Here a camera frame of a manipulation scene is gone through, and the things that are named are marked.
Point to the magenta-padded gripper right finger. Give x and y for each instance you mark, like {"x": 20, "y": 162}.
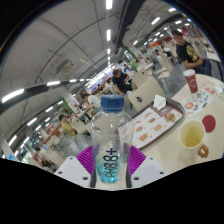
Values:
{"x": 146, "y": 171}

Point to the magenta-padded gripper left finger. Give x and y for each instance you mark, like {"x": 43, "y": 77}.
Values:
{"x": 71, "y": 171}

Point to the clear blue-capped water bottle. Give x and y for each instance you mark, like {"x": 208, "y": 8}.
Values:
{"x": 111, "y": 136}

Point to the person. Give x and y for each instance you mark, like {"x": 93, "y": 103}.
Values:
{"x": 66, "y": 126}
{"x": 93, "y": 101}
{"x": 186, "y": 51}
{"x": 120, "y": 81}

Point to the brown tray with paper liner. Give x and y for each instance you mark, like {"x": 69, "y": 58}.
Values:
{"x": 156, "y": 125}

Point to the yellow paper cup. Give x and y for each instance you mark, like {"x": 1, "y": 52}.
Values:
{"x": 191, "y": 136}

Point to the crumpled white napkin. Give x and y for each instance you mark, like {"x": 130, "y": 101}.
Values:
{"x": 159, "y": 102}

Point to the beige chair with round hole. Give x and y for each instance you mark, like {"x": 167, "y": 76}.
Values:
{"x": 146, "y": 93}

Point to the flat round red coaster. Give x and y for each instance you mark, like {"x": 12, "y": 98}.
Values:
{"x": 209, "y": 123}

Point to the colourful sticker leaflet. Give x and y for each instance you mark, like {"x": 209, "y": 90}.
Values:
{"x": 196, "y": 103}

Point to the group of ceiling lights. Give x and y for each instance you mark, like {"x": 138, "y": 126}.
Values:
{"x": 12, "y": 95}

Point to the red paper cup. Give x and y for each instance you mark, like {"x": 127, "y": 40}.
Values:
{"x": 191, "y": 81}

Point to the ceiling air conditioner unit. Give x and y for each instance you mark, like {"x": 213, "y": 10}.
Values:
{"x": 66, "y": 67}

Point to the group of beige chairs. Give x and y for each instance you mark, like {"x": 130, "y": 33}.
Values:
{"x": 166, "y": 68}

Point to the beige neighbouring table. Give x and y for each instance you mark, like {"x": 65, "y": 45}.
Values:
{"x": 215, "y": 55}

